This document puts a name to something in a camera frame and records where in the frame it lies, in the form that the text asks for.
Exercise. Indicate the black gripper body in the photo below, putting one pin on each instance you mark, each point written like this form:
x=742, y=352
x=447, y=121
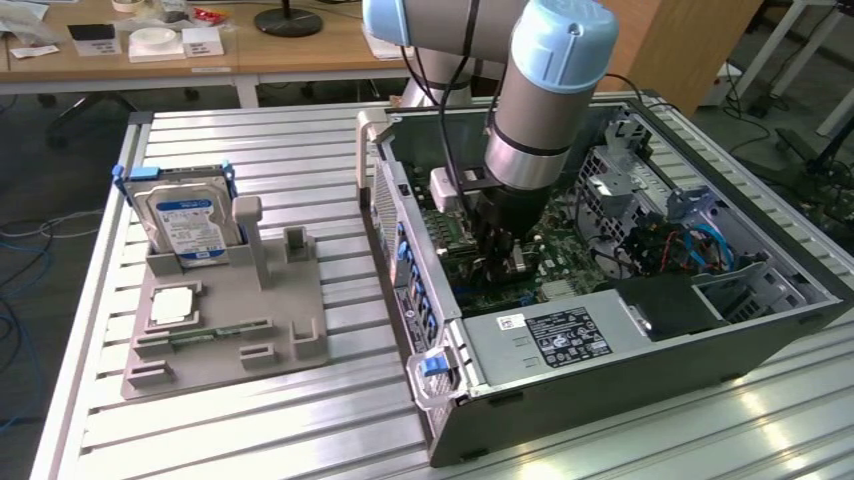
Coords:
x=516, y=212

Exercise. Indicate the green graphics card with fan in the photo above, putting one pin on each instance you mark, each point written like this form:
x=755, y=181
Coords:
x=527, y=260

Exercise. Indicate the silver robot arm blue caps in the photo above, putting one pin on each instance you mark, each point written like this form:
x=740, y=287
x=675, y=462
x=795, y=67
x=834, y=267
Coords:
x=547, y=75

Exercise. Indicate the silver chipset heatsink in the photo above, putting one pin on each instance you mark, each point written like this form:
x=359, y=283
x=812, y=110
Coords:
x=556, y=291

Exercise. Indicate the green motherboard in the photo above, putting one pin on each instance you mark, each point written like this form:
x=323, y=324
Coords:
x=567, y=260

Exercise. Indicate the silver disk bay cage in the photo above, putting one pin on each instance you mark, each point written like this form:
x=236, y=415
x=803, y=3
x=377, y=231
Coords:
x=613, y=190

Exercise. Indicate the grey power supply unit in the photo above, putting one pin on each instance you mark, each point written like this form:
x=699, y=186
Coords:
x=487, y=350

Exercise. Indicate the blue case latch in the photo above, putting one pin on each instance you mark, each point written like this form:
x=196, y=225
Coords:
x=432, y=365

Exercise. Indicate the black open PC case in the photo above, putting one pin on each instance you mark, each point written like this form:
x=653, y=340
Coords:
x=600, y=400

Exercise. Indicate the white foam sheets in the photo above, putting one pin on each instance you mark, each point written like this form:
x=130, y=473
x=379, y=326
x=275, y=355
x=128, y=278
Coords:
x=383, y=52

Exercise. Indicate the grey parts rack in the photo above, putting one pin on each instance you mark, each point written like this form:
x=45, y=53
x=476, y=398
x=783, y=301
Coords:
x=226, y=310

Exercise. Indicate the wooden cabinet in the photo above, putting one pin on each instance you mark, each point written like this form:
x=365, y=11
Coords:
x=694, y=50

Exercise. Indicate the wooden desk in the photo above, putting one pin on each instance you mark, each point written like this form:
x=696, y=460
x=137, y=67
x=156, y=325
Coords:
x=300, y=55

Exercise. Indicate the hard disk with blue caddy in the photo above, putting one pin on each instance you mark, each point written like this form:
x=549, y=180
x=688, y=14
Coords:
x=186, y=220

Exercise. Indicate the green RAM stick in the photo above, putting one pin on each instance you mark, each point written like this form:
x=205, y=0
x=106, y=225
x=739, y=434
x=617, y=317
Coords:
x=200, y=334

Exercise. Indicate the black equipment stand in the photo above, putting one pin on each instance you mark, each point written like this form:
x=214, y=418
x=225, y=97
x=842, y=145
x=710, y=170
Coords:
x=827, y=165

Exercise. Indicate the silver CPU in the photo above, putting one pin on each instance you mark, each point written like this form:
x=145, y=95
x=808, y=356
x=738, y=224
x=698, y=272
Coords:
x=173, y=305

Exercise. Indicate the black round lamp base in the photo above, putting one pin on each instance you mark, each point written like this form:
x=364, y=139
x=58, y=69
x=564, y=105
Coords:
x=288, y=22

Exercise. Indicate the plain white box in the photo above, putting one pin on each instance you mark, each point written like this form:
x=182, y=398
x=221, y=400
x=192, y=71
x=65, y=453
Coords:
x=201, y=42

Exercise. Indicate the red packet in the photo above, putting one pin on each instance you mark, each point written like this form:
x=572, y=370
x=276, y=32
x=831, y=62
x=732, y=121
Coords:
x=206, y=16

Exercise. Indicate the white round tape holder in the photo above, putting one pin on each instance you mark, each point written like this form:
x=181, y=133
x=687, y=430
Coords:
x=154, y=45

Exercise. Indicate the black chair base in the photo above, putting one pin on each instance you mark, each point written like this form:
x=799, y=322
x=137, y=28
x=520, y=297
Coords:
x=86, y=107

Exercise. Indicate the white box with black top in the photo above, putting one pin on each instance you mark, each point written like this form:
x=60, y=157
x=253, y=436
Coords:
x=94, y=40

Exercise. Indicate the white paper label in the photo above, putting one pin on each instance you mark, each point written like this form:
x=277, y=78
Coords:
x=33, y=51

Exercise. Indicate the clear plastic bag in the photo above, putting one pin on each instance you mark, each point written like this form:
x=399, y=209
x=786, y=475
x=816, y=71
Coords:
x=22, y=22

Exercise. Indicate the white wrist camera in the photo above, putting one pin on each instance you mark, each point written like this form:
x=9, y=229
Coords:
x=445, y=190

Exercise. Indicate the white desk frame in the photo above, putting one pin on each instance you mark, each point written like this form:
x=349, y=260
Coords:
x=780, y=45

